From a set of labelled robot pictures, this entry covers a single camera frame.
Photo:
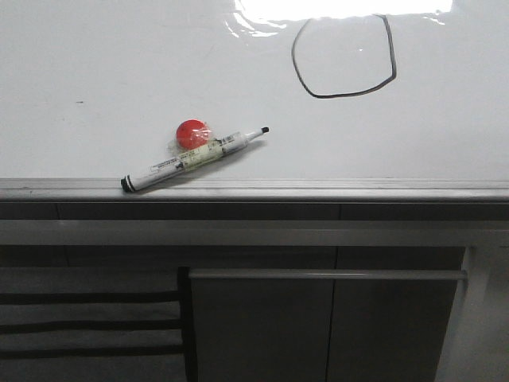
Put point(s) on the grey fabric pouch black stripes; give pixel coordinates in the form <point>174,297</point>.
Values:
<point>96,324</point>

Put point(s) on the white metal stand frame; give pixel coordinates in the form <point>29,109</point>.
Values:
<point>475,347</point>

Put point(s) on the white whiteboard with metal frame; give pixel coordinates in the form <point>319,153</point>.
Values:
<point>364,100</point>

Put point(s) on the red round magnet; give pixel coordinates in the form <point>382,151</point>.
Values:
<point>192,133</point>

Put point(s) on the white whiteboard marker pen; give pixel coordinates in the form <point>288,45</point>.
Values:
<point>190,160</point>

